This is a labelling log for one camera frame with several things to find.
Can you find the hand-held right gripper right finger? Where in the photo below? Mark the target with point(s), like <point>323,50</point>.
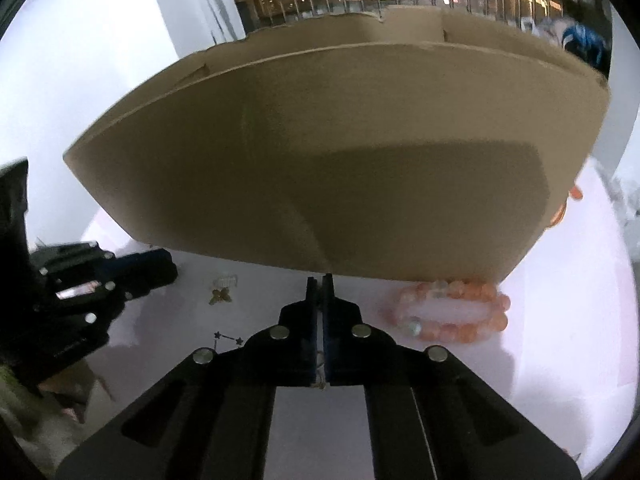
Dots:
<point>330,330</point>

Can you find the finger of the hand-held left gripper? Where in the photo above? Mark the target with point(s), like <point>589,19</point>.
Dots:
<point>145,262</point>
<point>112,305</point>

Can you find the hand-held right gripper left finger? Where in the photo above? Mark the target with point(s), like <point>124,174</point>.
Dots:
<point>311,330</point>

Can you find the small gold earring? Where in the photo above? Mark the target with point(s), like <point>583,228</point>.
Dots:
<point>221,296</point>

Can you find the torn cardboard box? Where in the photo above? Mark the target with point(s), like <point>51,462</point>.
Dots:
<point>325,160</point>

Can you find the blue cloth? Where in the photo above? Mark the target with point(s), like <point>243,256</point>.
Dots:
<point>580,37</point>

